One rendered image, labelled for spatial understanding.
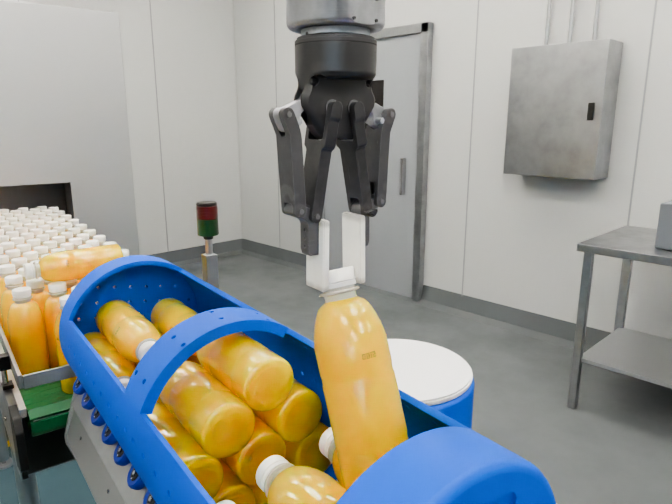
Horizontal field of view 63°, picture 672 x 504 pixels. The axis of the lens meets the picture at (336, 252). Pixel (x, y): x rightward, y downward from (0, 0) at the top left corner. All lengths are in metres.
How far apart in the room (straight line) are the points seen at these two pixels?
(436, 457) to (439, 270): 4.11
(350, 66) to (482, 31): 3.82
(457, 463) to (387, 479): 0.06
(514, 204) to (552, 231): 0.33
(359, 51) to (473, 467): 0.35
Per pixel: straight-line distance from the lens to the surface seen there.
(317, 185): 0.51
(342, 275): 0.54
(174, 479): 0.65
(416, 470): 0.46
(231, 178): 6.36
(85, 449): 1.23
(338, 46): 0.50
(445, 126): 4.40
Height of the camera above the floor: 1.50
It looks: 13 degrees down
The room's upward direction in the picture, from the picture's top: straight up
